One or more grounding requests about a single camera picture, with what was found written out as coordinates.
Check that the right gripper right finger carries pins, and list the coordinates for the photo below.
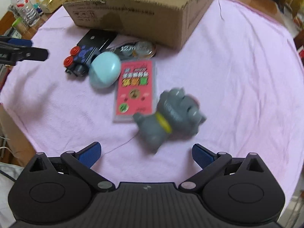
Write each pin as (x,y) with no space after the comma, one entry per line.
(212,164)

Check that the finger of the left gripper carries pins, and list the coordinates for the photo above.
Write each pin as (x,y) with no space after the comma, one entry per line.
(29,53)
(16,41)

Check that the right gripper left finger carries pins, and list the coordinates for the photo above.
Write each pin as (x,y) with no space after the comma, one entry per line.
(80,163)

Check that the black blue toy block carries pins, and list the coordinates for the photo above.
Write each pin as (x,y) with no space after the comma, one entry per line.
(79,61)

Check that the grey cat figurine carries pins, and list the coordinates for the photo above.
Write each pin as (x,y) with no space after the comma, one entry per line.
(176,113)

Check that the plastic water bottle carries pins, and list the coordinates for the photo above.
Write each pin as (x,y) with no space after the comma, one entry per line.
(26,11)

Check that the black flat square case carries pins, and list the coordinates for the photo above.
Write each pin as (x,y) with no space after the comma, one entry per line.
(98,38)

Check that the teal earbud case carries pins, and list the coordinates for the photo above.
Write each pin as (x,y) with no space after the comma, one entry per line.
(104,70)

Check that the pink card box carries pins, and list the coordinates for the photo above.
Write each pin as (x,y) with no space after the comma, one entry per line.
(135,90)

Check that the pink table cloth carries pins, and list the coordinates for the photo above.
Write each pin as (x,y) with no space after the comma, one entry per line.
(242,68)

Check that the cardboard box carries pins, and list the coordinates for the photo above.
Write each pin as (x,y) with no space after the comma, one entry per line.
(166,22)

